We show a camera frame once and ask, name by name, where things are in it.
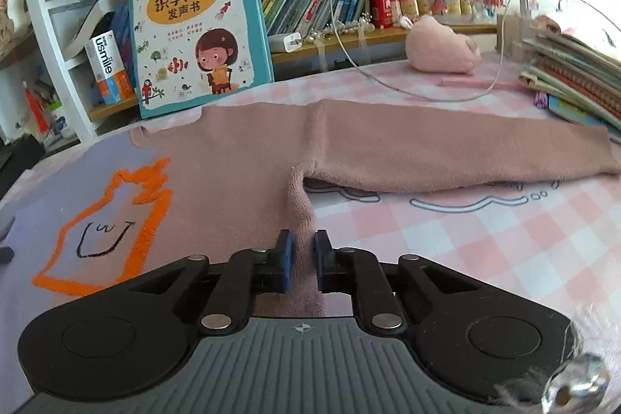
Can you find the teal children's picture book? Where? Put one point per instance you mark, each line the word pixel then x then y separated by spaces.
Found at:
pixel 194 6

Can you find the white and orange box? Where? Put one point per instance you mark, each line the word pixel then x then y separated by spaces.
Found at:
pixel 109 69

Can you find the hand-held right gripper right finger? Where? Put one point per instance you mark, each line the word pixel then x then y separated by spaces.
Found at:
pixel 320 263

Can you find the stack of blue books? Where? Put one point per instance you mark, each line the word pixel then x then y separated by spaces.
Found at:
pixel 125 50

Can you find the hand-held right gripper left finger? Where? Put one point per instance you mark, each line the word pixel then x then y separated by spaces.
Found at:
pixel 287 263

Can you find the pink checked table mat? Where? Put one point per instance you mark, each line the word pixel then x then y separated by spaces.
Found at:
pixel 436 239

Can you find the white and wooden bookshelf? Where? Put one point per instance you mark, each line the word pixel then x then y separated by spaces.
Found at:
pixel 53 55

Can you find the red tassel ornament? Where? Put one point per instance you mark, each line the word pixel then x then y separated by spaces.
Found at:
pixel 36 108

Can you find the pink stick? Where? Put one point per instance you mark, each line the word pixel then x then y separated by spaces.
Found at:
pixel 465 81

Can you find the white charger plug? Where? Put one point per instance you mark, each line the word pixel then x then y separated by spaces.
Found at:
pixel 286 43

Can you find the stack of notebooks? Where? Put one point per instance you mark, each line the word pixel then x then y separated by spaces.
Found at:
pixel 572 69

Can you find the black box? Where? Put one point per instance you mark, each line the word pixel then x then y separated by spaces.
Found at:
pixel 19 164

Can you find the pink plush toy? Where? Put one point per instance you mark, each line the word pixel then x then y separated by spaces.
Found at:
pixel 436 48

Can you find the beige paper bag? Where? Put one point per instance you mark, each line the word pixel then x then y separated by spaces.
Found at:
pixel 516 33

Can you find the purple and pink sweater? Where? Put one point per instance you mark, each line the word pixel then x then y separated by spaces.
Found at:
pixel 233 162

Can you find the pearl strand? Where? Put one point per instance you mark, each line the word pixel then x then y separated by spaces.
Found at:
pixel 339 33

